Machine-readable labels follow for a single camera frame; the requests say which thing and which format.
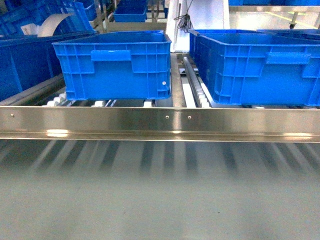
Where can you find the stainless steel shelf rack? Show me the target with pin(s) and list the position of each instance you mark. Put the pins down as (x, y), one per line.
(20, 118)

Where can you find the white roller conveyor track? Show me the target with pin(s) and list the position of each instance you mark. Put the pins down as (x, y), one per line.
(201, 100)

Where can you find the blue plastic crate left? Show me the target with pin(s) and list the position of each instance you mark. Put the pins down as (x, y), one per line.
(116, 65)

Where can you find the blue plastic crate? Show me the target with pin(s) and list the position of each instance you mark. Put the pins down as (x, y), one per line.
(116, 65)
(243, 67)

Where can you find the blue plastic crate right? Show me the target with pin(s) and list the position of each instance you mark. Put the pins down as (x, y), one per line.
(243, 67)

